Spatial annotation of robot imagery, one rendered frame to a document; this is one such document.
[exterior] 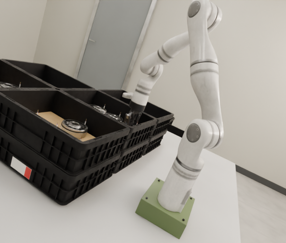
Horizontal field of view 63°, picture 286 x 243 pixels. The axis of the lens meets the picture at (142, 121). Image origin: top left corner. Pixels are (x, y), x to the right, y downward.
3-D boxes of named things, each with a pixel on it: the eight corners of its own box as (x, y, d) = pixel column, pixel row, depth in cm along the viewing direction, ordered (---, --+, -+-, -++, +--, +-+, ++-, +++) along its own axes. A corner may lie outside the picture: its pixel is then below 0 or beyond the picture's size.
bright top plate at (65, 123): (92, 130, 95) (92, 129, 95) (74, 133, 86) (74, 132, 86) (75, 119, 99) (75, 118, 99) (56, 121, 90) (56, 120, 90)
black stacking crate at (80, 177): (113, 177, 98) (122, 153, 94) (61, 210, 71) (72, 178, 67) (45, 134, 111) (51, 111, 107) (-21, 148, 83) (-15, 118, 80)
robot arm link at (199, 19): (203, -11, 76) (205, 62, 72) (221, 1, 81) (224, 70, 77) (183, 4, 83) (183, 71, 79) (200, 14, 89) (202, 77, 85)
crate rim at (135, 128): (156, 124, 119) (158, 119, 119) (129, 134, 92) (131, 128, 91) (95, 93, 132) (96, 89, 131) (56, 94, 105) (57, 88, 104)
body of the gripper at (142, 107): (142, 104, 104) (134, 123, 107) (149, 103, 112) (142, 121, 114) (128, 98, 106) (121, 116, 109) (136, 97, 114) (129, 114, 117)
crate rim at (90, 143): (129, 134, 92) (131, 128, 91) (80, 152, 65) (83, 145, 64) (56, 94, 105) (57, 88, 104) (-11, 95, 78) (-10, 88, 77)
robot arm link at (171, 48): (171, 49, 103) (156, 43, 98) (220, 2, 84) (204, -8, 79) (175, 66, 99) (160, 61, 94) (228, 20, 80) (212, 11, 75)
